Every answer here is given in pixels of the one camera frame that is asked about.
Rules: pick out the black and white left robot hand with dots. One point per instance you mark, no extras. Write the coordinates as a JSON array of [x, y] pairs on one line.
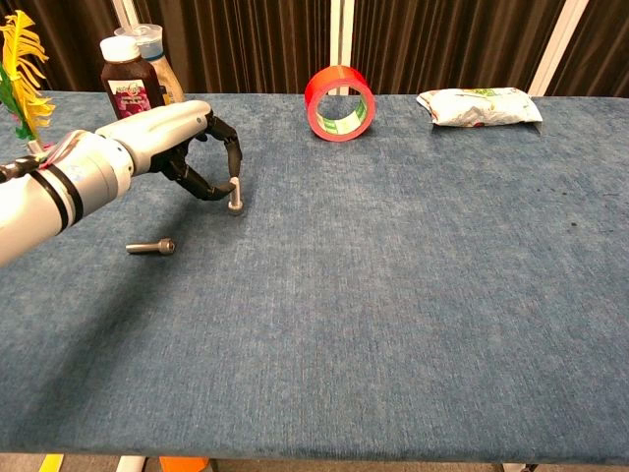
[[157, 133]]

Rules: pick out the steel bolt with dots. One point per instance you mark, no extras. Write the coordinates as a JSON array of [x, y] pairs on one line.
[[147, 247], [236, 202]]

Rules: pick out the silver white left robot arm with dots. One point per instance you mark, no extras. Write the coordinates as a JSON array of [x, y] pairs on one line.
[[59, 196]]

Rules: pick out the beige drink bottle clear cap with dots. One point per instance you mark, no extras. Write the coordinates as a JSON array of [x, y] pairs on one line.
[[170, 83]]

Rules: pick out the dark grape juice bottle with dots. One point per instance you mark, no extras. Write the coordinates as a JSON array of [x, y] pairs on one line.
[[129, 83]]

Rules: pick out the dark pleated curtain panel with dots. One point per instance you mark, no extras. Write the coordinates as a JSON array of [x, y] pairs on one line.
[[245, 44], [442, 39], [604, 49], [74, 49]]

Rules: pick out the yellow green feather shuttlecock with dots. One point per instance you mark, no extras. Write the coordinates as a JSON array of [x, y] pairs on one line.
[[22, 74]]

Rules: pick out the red tape roll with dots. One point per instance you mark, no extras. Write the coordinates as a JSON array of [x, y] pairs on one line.
[[339, 76]]

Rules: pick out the blue table cloth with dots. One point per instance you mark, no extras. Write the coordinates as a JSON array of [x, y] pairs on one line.
[[344, 295]]

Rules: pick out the white snack packet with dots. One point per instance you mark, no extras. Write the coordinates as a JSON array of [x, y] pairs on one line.
[[481, 108]]

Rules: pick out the orange object under table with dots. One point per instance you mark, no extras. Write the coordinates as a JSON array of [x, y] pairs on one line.
[[184, 465]]

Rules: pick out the yellow floor tape strip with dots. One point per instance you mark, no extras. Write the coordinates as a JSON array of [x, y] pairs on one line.
[[51, 463]]

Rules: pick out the white frame post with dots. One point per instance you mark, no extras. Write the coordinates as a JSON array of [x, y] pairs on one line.
[[557, 49], [125, 12], [342, 29]]

